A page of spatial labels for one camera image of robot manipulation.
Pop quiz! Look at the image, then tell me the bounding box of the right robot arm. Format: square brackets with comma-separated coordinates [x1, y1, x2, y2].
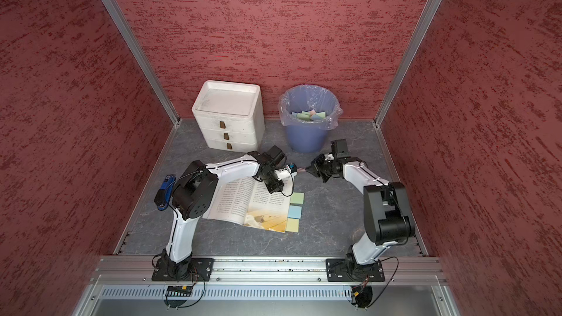
[305, 139, 415, 278]

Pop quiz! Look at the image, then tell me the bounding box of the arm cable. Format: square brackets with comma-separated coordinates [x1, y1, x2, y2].
[162, 267, 211, 310]
[348, 256, 400, 309]

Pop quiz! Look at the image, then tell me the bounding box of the green sticky note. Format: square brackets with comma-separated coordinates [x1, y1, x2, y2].
[290, 193, 304, 205]

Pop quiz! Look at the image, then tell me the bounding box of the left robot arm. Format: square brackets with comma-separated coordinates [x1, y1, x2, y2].
[161, 146, 296, 269]

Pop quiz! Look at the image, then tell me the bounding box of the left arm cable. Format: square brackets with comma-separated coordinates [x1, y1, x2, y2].
[162, 267, 211, 310]

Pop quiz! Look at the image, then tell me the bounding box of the blue sticky note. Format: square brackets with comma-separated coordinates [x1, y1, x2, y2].
[288, 206, 302, 219]

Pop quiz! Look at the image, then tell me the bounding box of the aluminium front rail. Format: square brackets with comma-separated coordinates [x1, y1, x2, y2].
[87, 255, 449, 286]

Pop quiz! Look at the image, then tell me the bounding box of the white three-drawer box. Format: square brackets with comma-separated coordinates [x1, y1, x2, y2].
[192, 80, 265, 153]

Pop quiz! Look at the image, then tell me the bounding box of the left corner aluminium post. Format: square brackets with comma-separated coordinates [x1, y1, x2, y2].
[101, 0, 181, 127]

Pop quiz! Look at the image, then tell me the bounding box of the clear bin liner bag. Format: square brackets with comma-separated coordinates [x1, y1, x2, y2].
[278, 84, 343, 131]

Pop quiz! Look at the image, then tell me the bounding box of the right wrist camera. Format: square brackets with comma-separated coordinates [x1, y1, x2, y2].
[324, 153, 335, 162]

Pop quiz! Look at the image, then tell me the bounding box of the discarded sticky notes pile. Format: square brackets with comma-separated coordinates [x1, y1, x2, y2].
[291, 110, 326, 121]

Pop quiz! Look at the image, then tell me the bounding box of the blue trash bin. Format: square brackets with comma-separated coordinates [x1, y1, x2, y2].
[284, 85, 337, 154]

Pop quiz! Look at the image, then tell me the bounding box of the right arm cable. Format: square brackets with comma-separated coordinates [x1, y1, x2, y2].
[348, 256, 400, 309]

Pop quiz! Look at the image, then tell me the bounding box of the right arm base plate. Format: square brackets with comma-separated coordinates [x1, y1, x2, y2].
[325, 258, 385, 282]

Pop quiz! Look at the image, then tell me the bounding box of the right corner aluminium post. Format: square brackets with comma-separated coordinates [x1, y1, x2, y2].
[374, 0, 443, 129]

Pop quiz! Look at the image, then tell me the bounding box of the yellow sticky note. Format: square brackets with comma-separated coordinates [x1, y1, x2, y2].
[285, 218, 300, 233]

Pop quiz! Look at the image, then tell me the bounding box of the corner aluminium post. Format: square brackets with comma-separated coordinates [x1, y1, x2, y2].
[101, 0, 181, 127]
[374, 0, 443, 129]

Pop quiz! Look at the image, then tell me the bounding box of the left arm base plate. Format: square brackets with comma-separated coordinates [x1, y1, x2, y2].
[152, 257, 215, 282]

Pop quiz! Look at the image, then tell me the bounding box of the magazine book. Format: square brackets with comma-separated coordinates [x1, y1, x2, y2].
[203, 177, 290, 233]

